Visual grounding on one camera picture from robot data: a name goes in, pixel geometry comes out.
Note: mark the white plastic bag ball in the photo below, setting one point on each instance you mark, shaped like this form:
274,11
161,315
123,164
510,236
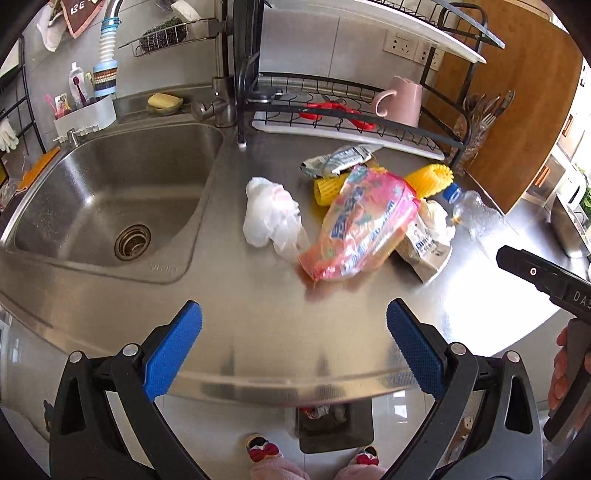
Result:
272,216

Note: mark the black wire shelf rack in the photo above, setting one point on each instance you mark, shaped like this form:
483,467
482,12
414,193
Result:
16,100

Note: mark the wall wire basket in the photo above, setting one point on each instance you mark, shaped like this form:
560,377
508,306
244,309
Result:
171,33

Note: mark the white milk carton pack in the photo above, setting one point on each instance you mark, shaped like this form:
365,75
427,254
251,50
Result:
426,255

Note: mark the steel kitchen sink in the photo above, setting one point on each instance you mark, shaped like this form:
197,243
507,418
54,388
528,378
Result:
126,204

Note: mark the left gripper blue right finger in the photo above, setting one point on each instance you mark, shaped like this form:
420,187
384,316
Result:
421,345

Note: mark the white tissue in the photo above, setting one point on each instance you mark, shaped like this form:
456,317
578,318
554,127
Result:
435,219

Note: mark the hanging brown towel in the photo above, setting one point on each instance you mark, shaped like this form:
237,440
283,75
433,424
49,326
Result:
79,14

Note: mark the wall power socket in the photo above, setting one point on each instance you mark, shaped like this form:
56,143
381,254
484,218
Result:
407,46

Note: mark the wooden cutting board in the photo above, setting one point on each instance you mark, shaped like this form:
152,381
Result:
542,65

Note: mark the pink snack bag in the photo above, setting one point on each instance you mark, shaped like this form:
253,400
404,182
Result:
364,224

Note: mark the pink slipper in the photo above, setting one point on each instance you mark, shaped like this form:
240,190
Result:
268,462
365,465

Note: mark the silver foil wrapper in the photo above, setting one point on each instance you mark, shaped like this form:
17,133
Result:
334,164

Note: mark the white utensil caddy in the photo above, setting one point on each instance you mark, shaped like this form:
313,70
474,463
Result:
92,118

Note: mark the pink mug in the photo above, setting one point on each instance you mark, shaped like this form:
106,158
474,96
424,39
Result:
400,103

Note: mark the black dish rack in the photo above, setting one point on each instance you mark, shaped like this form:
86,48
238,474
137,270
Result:
275,98

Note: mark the black trash bin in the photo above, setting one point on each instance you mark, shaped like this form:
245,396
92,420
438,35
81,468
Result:
335,427

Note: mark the faucet with blue hose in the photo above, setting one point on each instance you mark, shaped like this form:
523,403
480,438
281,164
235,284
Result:
104,73

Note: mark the person's right hand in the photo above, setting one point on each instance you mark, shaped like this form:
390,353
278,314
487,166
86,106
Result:
559,385

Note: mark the red scissors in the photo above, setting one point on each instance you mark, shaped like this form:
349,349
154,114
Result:
336,110

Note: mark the yellow sponge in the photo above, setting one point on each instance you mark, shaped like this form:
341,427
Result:
163,104

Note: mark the clear plastic water bottle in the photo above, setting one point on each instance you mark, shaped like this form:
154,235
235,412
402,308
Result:
470,212

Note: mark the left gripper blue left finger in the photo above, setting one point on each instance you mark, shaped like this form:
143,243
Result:
172,343

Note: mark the glass cutlery holder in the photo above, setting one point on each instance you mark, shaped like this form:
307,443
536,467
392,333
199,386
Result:
483,113

